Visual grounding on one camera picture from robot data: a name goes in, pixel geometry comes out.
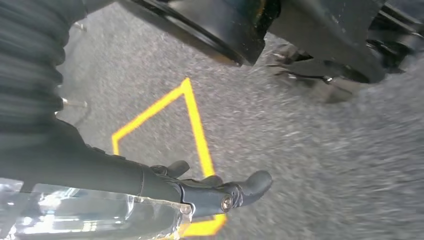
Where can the black robot body panel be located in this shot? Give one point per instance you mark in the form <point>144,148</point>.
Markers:
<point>314,30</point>

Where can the yellow floor tape square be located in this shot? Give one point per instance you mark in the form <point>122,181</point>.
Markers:
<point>195,126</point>

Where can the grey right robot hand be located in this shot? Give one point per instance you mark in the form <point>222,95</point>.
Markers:
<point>82,172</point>

